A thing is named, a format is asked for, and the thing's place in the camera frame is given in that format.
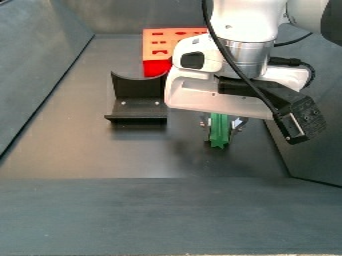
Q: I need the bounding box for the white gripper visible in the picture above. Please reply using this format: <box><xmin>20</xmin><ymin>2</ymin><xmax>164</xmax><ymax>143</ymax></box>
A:
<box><xmin>164</xmin><ymin>34</ymin><xmax>310</xmax><ymax>132</ymax></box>

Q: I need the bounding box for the green star-shaped prism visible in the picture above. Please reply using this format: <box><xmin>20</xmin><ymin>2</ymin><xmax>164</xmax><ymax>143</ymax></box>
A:
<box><xmin>210</xmin><ymin>113</ymin><xmax>230</xmax><ymax>148</ymax></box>

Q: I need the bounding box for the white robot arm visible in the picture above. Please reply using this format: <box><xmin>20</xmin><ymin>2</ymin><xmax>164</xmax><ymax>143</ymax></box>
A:
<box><xmin>164</xmin><ymin>0</ymin><xmax>342</xmax><ymax>142</ymax></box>

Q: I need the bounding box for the black curved fixture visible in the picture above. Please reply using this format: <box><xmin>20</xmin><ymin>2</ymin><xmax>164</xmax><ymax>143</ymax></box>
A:
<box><xmin>104</xmin><ymin>73</ymin><xmax>168</xmax><ymax>124</ymax></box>

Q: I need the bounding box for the red shape-sorting block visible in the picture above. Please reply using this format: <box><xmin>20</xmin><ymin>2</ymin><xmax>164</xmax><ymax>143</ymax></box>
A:
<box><xmin>142</xmin><ymin>27</ymin><xmax>206</xmax><ymax>77</ymax></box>

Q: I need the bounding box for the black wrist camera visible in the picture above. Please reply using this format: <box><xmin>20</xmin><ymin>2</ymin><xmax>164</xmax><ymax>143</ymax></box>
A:
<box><xmin>216</xmin><ymin>75</ymin><xmax>329</xmax><ymax>146</ymax></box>

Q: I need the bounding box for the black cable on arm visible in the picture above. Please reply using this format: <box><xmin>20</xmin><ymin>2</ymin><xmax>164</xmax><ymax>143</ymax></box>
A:
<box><xmin>200</xmin><ymin>0</ymin><xmax>317</xmax><ymax>116</ymax></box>

